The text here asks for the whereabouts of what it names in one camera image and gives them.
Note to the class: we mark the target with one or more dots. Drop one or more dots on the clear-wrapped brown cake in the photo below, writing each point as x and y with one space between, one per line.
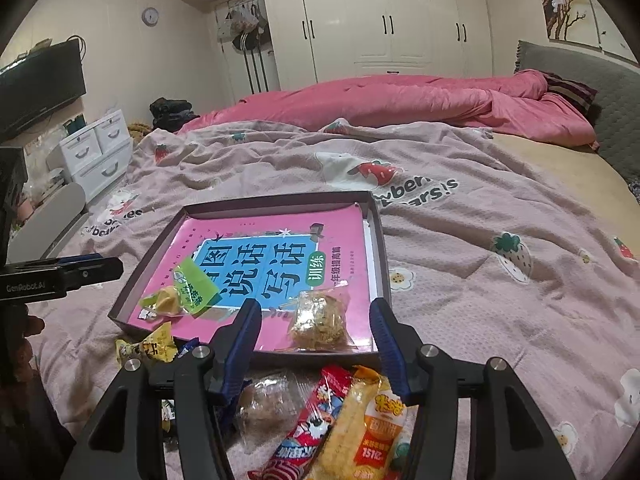
267 405

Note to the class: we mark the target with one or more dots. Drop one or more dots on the cream wardrobe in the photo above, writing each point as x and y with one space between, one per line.
380 15

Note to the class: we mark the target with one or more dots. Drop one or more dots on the person's left hand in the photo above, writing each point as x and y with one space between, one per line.
34 325

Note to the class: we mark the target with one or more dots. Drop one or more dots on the hanging bags on rack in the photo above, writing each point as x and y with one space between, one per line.
245 20

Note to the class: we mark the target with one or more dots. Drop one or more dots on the clear-wrapped oat cookie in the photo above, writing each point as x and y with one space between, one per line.
320 322

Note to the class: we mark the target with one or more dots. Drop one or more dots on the orange snack packet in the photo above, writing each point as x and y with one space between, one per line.
360 430

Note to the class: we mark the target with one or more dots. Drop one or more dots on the white drawer cabinet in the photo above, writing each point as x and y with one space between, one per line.
95 155

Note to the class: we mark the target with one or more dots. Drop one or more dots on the pink strawberry printed blanket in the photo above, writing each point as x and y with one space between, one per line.
475 310

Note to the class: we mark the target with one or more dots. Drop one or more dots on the pink and blue book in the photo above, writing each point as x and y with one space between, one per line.
260 265

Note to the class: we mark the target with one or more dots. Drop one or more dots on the white rounded board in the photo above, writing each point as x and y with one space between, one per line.
50 220

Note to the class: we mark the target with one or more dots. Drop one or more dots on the floral wall painting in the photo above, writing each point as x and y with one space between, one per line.
565 0

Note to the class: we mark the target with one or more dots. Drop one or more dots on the yellow snack packet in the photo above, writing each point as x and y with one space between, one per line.
150 346

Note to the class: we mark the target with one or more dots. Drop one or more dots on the round wall clock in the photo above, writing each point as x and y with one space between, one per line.
150 16

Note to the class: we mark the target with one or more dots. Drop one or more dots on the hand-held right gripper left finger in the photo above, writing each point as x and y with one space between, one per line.
239 345

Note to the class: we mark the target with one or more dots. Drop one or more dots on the grey shallow cardboard box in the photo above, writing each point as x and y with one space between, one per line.
150 270

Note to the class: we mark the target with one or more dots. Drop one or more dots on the dark striped pillow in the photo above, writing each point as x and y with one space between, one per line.
572 91

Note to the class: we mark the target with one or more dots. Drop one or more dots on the black television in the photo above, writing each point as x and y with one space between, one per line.
40 90

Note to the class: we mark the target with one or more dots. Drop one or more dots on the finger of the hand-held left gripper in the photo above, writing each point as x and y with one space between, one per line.
92 269

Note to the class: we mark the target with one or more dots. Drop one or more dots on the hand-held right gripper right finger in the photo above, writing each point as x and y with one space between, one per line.
386 345

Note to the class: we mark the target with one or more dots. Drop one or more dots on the yellow bed sheet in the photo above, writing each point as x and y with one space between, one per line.
565 175

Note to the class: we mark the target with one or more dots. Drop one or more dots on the grey padded headboard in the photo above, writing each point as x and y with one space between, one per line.
600 90

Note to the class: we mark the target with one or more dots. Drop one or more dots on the red striped snack packet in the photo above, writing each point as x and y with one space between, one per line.
312 420

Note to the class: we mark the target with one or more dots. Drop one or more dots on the dark clothes pile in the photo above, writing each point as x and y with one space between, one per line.
170 110

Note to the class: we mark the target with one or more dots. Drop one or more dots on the pink duvet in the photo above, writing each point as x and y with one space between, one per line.
400 100

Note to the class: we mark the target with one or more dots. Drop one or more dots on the blue snack packet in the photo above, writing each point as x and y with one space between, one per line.
189 347

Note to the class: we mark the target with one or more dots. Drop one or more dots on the green pastry snack packet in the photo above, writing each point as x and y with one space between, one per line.
192 285

